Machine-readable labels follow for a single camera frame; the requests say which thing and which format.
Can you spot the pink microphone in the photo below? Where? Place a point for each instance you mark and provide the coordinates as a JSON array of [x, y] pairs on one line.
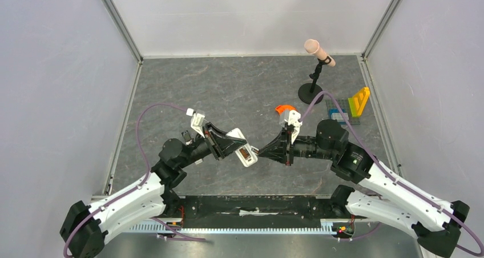
[[313, 47]]

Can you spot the yellow lego piece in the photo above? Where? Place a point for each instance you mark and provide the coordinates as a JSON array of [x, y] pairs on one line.
[[360, 100]]

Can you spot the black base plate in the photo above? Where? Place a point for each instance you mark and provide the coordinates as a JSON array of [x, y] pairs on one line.
[[259, 211]]

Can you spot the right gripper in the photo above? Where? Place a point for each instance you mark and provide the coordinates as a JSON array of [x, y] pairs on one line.
[[286, 146]]

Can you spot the orange plastic basket piece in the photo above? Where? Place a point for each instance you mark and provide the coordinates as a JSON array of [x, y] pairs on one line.
[[281, 108]]

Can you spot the black microphone stand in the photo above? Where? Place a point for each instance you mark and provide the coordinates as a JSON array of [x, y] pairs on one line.
[[308, 91]]

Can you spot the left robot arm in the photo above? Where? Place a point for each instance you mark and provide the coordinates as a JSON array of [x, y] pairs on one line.
[[87, 228]]

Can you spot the green lego brick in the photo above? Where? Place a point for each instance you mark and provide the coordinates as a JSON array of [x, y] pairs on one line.
[[351, 108]]

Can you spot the orange AAA battery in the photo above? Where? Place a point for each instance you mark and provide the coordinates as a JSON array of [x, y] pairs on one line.
[[245, 153]]

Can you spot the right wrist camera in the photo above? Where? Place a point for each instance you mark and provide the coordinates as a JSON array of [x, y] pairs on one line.
[[291, 118]]

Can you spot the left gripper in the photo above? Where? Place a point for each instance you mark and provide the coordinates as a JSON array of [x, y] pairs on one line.
[[221, 144]]

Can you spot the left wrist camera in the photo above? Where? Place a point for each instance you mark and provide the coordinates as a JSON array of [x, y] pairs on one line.
[[197, 119]]

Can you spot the blue lego brick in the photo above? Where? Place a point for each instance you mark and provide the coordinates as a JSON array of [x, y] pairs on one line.
[[334, 114]]

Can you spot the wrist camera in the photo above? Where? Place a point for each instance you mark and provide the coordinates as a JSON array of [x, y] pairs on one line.
[[197, 119], [291, 118]]

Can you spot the white cable duct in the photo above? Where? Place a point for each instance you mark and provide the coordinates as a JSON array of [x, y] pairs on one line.
[[150, 226]]

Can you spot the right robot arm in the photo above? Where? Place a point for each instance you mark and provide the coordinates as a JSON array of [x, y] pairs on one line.
[[435, 223]]

